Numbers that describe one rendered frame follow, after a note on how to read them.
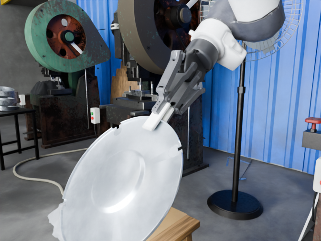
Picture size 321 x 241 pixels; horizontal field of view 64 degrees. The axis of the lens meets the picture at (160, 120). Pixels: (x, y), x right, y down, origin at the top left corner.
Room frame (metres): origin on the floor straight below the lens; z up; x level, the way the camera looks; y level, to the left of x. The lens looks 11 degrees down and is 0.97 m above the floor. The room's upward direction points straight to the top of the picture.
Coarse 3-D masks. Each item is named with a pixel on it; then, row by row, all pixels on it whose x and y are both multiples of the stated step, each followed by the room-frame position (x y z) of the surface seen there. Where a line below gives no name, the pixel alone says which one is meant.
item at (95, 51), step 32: (64, 0) 3.17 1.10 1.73; (32, 32) 2.88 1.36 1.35; (64, 32) 3.10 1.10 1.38; (96, 32) 3.47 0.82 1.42; (64, 64) 3.12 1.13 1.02; (96, 64) 3.45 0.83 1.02; (32, 96) 3.38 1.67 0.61; (64, 96) 3.32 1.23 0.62; (96, 96) 3.67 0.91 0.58; (32, 128) 3.42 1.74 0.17; (64, 128) 3.30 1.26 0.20; (96, 128) 3.66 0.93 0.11
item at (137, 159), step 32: (128, 128) 0.56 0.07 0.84; (160, 128) 0.50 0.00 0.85; (96, 160) 0.54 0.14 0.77; (128, 160) 0.48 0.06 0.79; (160, 160) 0.44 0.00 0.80; (64, 192) 0.52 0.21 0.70; (96, 192) 0.46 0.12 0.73; (128, 192) 0.42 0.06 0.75; (160, 192) 0.39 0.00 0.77; (64, 224) 0.46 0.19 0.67; (96, 224) 0.41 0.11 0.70; (128, 224) 0.38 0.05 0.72
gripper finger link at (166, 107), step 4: (168, 104) 0.52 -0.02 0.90; (164, 108) 0.52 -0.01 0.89; (168, 108) 0.52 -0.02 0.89; (152, 112) 0.53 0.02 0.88; (160, 112) 0.52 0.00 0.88; (164, 112) 0.52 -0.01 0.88; (152, 116) 0.52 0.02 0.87; (156, 116) 0.51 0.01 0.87; (160, 116) 0.51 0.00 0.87; (148, 120) 0.52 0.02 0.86; (152, 120) 0.51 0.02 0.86; (156, 120) 0.50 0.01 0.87; (144, 124) 0.52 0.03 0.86; (148, 124) 0.51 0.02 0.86; (152, 124) 0.50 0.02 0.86; (156, 124) 0.50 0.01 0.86; (144, 128) 0.51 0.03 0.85; (148, 128) 0.50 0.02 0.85; (152, 128) 0.50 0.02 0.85
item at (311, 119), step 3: (309, 117) 1.10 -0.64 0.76; (312, 117) 1.09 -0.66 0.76; (315, 117) 1.09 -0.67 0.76; (306, 120) 1.06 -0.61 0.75; (309, 120) 1.05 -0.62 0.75; (312, 120) 1.04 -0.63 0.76; (315, 120) 1.04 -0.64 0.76; (318, 120) 1.03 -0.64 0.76; (312, 123) 1.07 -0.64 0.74; (315, 123) 1.04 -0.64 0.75; (318, 123) 1.03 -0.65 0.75; (312, 126) 1.07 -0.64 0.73; (315, 126) 1.06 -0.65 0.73
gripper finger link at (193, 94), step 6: (192, 90) 0.60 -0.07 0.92; (198, 90) 0.59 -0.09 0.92; (204, 90) 0.60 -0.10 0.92; (186, 96) 0.59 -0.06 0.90; (192, 96) 0.58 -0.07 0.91; (198, 96) 0.59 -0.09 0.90; (186, 102) 0.57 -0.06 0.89; (192, 102) 0.58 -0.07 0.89; (180, 108) 0.56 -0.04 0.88; (186, 108) 0.57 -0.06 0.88
